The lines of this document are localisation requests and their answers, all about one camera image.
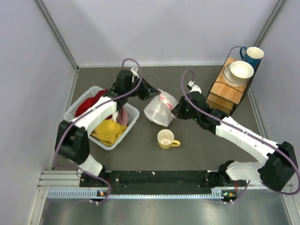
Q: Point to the yellow garment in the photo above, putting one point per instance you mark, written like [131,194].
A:
[108,132]

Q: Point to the white pink mesh laundry bag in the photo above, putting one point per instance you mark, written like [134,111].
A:
[159,109]

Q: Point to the blue white mug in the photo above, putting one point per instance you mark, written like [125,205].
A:
[252,55]

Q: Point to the red garment in basket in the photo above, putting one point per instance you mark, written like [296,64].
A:
[86,104]

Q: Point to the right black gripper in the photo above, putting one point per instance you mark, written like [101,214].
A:
[178,108]

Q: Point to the white dark-rimmed plate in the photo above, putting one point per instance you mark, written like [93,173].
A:
[230,81]

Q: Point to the yellow mug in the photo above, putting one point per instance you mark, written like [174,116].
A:
[166,140]

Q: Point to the white bowl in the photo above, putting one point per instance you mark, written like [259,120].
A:
[240,71]

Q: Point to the grey cable duct rail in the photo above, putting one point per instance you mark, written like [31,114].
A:
[102,194]

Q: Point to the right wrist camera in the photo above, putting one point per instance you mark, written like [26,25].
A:
[192,87]

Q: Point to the pink garment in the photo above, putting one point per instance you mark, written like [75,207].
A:
[123,117]

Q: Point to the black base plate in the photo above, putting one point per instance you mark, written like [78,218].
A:
[166,182]

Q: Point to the black wire wooden rack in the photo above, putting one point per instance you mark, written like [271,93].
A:
[224,96]

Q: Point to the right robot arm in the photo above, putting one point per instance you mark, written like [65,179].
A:
[275,163]

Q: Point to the white plastic laundry basket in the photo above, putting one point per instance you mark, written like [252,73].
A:
[128,116]

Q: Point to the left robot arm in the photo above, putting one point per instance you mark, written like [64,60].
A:
[72,140]

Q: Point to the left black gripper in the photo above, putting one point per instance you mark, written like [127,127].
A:
[146,93]

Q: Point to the white red-trimmed garment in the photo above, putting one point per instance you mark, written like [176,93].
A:
[115,116]

